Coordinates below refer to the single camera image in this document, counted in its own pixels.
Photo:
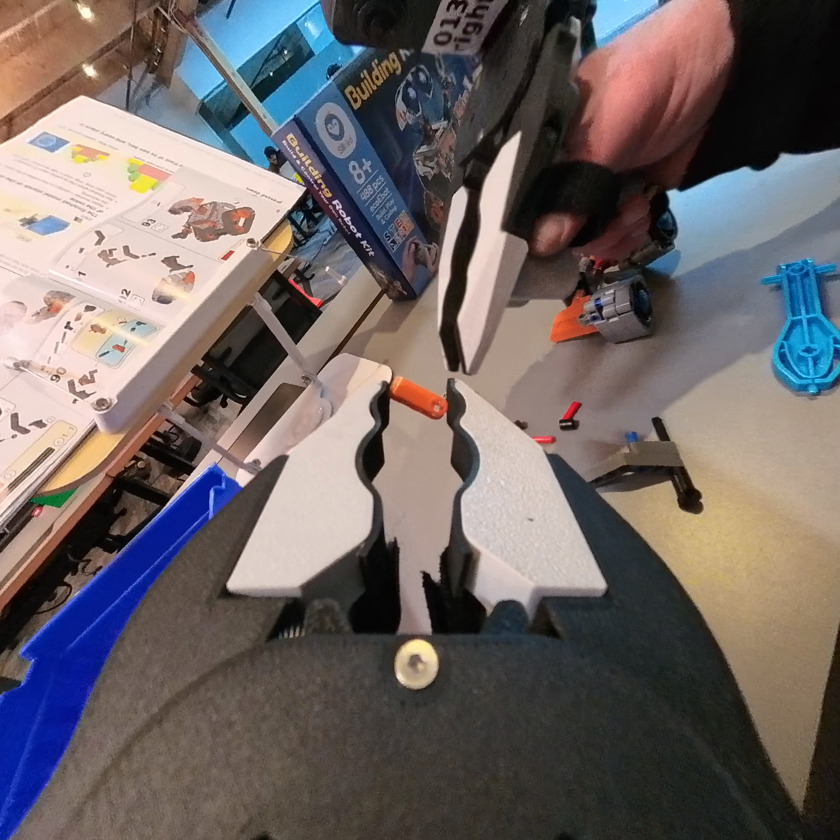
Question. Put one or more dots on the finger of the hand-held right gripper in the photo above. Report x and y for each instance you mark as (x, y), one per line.
(495, 262)
(453, 262)

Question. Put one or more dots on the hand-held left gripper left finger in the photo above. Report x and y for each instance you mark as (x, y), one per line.
(308, 525)

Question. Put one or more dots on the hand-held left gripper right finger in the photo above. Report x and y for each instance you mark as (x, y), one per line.
(531, 525)

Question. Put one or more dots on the orange toy connector block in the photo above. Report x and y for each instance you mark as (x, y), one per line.
(420, 401)

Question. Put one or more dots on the black toy axle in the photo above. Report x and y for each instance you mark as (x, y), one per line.
(679, 472)

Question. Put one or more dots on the blue plastic bin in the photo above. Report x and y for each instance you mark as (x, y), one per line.
(98, 590)

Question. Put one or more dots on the person's right forearm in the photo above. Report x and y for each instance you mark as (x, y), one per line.
(787, 65)

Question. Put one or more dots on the person's right hand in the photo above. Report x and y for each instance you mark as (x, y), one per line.
(643, 85)

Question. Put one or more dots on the blue toy kit box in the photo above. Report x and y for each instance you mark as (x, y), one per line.
(367, 197)

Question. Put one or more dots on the grey orange toy robot head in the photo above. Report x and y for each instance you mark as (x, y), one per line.
(617, 308)

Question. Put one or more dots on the blue plastic toy tool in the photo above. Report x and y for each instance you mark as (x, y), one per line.
(804, 341)

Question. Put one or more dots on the instruction booklet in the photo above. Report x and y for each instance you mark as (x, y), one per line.
(98, 229)

